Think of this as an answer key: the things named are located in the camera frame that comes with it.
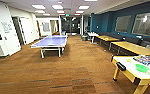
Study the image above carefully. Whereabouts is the blue ping pong table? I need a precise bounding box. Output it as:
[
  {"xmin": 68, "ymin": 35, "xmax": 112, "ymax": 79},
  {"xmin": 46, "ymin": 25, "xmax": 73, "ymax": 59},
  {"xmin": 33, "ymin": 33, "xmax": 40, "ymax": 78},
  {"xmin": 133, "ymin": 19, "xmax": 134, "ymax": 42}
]
[{"xmin": 29, "ymin": 34, "xmax": 69, "ymax": 60}]

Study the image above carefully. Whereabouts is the interior glass window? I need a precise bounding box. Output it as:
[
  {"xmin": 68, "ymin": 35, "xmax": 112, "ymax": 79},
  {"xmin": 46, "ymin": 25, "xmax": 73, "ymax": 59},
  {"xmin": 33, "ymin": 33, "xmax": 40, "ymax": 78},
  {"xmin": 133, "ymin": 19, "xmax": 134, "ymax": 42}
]
[
  {"xmin": 131, "ymin": 10, "xmax": 150, "ymax": 38},
  {"xmin": 114, "ymin": 14, "xmax": 132, "ymax": 34}
]

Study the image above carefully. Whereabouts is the yellow air hockey table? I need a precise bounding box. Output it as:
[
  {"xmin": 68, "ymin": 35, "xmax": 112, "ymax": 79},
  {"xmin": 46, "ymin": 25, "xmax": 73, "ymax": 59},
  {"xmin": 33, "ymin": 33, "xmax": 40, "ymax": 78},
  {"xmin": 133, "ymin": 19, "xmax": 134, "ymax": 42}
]
[{"xmin": 110, "ymin": 54, "xmax": 150, "ymax": 94}]

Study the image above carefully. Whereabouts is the wooden top table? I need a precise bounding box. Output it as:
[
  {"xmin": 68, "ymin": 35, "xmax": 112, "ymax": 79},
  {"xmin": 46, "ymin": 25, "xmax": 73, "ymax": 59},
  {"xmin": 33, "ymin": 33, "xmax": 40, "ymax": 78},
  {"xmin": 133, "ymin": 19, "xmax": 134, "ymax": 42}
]
[
  {"xmin": 97, "ymin": 35, "xmax": 121, "ymax": 43},
  {"xmin": 118, "ymin": 40, "xmax": 150, "ymax": 57}
]

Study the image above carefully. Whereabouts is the grey trash can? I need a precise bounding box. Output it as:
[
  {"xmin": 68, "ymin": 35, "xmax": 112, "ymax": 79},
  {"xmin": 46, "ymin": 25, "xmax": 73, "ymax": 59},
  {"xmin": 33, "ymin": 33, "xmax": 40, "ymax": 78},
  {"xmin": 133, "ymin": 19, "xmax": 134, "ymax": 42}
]
[{"xmin": 81, "ymin": 34, "xmax": 89, "ymax": 42}]

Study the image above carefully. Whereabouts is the square ceiling light panel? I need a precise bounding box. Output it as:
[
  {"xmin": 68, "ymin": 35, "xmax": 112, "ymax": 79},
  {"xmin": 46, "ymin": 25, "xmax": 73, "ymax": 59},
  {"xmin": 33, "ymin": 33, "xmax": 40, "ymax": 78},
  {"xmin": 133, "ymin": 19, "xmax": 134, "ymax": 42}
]
[
  {"xmin": 31, "ymin": 4, "xmax": 46, "ymax": 10},
  {"xmin": 51, "ymin": 4, "xmax": 64, "ymax": 10},
  {"xmin": 77, "ymin": 4, "xmax": 91, "ymax": 10}
]

